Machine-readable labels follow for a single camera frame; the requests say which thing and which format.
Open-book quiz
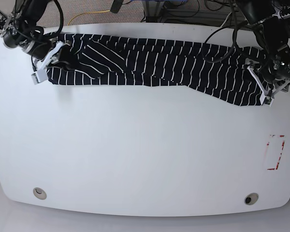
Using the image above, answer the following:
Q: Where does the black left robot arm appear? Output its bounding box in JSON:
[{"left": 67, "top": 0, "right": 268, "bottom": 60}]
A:
[{"left": 232, "top": 0, "right": 290, "bottom": 88}]

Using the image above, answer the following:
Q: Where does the red tape rectangle marking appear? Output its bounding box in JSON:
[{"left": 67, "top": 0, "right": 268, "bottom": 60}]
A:
[{"left": 264, "top": 134, "right": 286, "bottom": 171}]

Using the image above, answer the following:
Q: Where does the table cable grommet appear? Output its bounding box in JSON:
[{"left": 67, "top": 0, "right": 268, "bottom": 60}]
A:
[
  {"left": 33, "top": 188, "right": 47, "bottom": 200},
  {"left": 244, "top": 193, "right": 259, "bottom": 205}
]

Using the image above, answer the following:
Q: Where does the yellow cable on floor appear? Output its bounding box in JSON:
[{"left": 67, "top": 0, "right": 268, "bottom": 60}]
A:
[{"left": 67, "top": 9, "right": 111, "bottom": 26}]

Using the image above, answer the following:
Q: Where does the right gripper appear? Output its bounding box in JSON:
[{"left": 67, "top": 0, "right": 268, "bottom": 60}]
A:
[{"left": 0, "top": 14, "right": 67, "bottom": 67}]

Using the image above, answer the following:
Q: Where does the left table cable grommet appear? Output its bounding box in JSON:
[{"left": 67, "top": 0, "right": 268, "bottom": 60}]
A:
[{"left": 33, "top": 188, "right": 47, "bottom": 200}]

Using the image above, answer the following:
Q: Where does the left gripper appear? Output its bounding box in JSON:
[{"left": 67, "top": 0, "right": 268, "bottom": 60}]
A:
[{"left": 243, "top": 44, "right": 290, "bottom": 92}]

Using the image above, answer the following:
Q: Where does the navy white striped T-shirt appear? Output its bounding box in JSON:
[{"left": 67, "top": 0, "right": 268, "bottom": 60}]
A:
[{"left": 47, "top": 34, "right": 261, "bottom": 106}]

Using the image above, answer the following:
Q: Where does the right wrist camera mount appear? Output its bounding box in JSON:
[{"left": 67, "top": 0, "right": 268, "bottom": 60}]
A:
[{"left": 31, "top": 41, "right": 68, "bottom": 85}]

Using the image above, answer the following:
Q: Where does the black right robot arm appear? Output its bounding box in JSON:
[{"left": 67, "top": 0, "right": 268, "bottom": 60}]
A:
[{"left": 1, "top": 0, "right": 64, "bottom": 71}]

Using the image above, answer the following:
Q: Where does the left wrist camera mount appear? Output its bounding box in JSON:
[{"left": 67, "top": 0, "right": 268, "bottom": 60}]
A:
[{"left": 248, "top": 69, "right": 290, "bottom": 107}]

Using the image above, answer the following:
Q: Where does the right table cable grommet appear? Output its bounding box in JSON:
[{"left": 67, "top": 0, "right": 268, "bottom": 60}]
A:
[{"left": 244, "top": 193, "right": 259, "bottom": 205}]

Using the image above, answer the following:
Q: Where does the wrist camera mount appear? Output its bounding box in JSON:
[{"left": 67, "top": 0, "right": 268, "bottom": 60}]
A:
[
  {"left": 31, "top": 41, "right": 68, "bottom": 85},
  {"left": 248, "top": 69, "right": 290, "bottom": 107}
]

